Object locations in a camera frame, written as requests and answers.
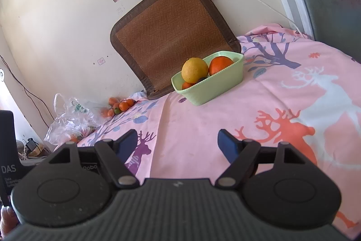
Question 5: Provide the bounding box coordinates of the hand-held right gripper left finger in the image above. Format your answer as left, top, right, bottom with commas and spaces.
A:
49, 129, 140, 189

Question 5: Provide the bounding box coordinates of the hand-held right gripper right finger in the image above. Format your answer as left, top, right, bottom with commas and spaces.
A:
216, 129, 306, 188

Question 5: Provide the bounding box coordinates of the light green plastic basket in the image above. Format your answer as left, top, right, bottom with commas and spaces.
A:
171, 51, 244, 106

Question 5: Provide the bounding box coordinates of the large yellow grapefruit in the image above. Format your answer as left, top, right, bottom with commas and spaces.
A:
181, 58, 209, 84

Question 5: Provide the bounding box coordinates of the person's left hand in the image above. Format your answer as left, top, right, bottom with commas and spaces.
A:
0, 206, 20, 239

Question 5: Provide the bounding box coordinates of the black charger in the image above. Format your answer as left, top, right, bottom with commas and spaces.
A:
25, 138, 39, 152

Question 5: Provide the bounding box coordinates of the pink printed bedsheet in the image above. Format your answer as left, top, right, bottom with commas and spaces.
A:
76, 23, 361, 239

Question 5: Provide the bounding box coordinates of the brown woven basket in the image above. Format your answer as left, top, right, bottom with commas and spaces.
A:
28, 145, 53, 158

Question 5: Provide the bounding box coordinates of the pile of small citrus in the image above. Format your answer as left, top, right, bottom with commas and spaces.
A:
102, 97, 135, 117

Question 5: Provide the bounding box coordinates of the white crumpled cloth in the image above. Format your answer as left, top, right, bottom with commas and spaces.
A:
130, 91, 148, 102

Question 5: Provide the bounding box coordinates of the clear plastic bag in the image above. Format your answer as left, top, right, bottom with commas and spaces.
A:
44, 93, 113, 145

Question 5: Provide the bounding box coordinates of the large orange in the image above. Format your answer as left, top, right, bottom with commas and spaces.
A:
209, 56, 234, 76

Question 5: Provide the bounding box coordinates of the brown woven seat mat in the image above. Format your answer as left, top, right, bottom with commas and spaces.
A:
110, 0, 241, 101

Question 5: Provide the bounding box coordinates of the black wall cable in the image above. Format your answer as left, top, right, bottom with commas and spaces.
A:
0, 55, 55, 121

